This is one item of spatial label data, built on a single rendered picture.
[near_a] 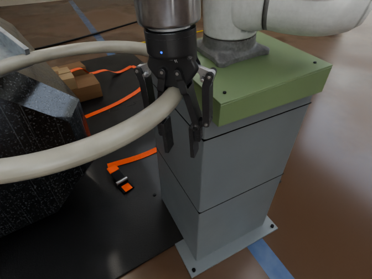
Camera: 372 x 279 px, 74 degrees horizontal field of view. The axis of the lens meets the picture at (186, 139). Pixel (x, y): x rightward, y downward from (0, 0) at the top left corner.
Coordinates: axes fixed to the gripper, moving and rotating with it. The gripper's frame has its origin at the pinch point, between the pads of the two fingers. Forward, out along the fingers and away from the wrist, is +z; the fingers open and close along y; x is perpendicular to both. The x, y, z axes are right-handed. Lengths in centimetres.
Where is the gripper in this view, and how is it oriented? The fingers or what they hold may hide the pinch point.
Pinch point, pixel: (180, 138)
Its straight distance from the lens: 47.4
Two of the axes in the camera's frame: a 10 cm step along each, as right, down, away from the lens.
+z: 0.6, 7.9, 6.1
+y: -9.4, -1.6, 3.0
